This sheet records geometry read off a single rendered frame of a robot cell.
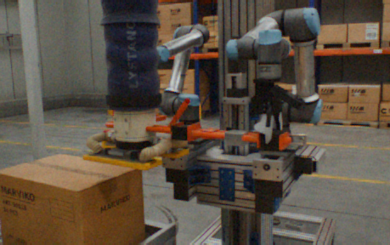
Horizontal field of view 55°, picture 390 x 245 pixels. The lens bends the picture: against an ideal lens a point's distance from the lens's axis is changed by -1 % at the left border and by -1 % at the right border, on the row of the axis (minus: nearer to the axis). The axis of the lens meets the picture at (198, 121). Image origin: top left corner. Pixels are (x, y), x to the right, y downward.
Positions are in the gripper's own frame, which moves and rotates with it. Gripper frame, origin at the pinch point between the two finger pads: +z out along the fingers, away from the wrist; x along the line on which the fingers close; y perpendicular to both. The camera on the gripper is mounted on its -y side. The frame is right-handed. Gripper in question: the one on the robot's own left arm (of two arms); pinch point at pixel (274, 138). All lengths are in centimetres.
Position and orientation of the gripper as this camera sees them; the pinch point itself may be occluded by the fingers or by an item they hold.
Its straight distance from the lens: 129.3
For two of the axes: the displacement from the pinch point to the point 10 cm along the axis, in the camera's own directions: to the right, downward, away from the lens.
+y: -8.4, -0.7, 5.4
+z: 0.2, 9.9, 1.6
